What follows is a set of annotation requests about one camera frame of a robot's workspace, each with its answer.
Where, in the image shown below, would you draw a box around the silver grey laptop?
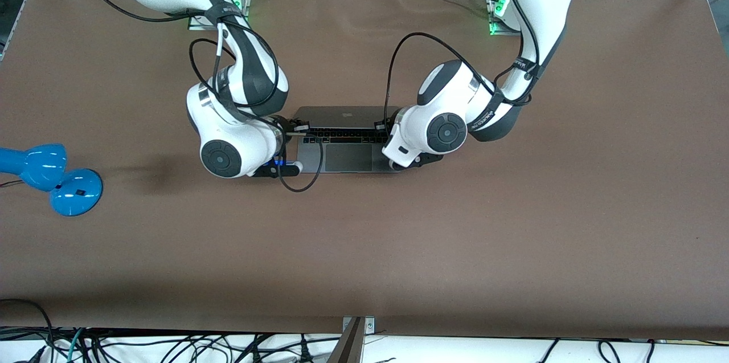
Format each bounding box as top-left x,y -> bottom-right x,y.
294,105 -> 402,174

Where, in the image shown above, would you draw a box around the blue desk lamp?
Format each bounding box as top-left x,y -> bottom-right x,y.
0,143 -> 104,217

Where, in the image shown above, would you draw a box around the white sheet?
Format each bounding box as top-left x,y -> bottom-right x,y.
0,326 -> 729,363

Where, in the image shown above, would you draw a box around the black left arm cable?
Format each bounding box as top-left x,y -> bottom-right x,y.
384,0 -> 543,138

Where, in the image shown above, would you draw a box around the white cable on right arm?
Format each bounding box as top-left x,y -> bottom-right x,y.
211,24 -> 224,93

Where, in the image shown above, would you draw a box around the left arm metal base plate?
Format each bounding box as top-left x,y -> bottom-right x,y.
484,0 -> 550,36

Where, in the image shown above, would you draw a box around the metal corner bracket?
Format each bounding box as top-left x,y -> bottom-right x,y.
342,316 -> 376,335

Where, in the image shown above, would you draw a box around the teal cable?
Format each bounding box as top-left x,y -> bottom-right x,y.
66,327 -> 87,363

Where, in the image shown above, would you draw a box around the black looped floor cable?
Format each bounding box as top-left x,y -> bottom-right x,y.
0,298 -> 56,363

